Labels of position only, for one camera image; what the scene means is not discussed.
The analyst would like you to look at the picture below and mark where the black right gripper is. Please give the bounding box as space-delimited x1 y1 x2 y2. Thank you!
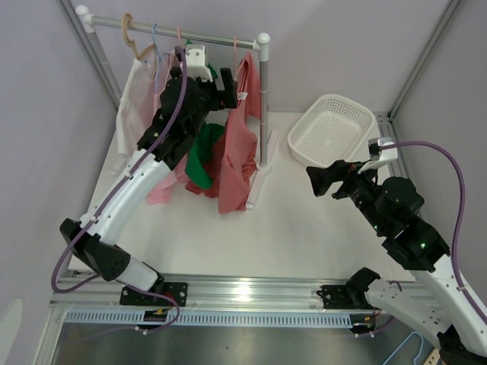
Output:
305 158 387 234

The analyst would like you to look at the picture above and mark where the pink wire hanger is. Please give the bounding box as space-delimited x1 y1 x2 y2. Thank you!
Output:
233 36 240 103
177 27 185 53

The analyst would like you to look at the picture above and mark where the dusty red t-shirt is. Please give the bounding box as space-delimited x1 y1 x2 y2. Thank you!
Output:
186 52 261 214

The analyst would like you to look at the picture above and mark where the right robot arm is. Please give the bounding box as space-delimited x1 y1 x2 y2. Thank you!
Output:
306 137 486 364

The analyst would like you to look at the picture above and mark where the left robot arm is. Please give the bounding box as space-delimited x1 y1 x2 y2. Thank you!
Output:
60 67 237 305

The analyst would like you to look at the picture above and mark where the light pink t-shirt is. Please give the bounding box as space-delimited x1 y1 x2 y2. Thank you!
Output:
146 52 183 207

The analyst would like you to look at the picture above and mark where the white t-shirt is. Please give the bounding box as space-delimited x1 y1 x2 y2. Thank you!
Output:
116 59 154 156

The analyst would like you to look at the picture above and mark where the green t-shirt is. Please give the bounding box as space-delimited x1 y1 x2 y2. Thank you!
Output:
185 122 224 189

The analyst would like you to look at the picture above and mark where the blue hanger on floor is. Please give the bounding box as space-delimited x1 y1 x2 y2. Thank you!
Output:
384 332 425 365

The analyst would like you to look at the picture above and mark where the wooden hanger on floor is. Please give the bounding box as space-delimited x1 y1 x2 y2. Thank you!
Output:
422 348 442 365

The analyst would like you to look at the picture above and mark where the white perforated plastic basket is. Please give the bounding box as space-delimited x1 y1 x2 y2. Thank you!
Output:
288 94 377 167

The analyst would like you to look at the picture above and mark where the silver clothes rack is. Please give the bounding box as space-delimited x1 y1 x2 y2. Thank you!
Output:
75 5 279 209

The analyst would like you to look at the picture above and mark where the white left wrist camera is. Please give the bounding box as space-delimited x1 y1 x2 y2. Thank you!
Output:
186 43 213 82

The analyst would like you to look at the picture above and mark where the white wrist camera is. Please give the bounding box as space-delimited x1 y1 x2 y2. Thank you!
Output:
358 137 398 174
186 43 213 82

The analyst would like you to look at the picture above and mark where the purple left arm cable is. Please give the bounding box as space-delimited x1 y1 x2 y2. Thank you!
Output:
51 45 188 339

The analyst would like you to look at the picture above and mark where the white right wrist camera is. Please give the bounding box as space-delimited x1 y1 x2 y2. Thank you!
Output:
358 137 398 174

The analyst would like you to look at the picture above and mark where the blue wire hanger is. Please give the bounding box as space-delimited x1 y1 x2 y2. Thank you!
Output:
151 23 163 97

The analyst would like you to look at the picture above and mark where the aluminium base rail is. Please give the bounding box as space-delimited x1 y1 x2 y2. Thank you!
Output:
49 275 463 315

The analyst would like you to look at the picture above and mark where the white slotted cable duct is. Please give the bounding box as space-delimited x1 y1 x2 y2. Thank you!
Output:
65 309 352 329

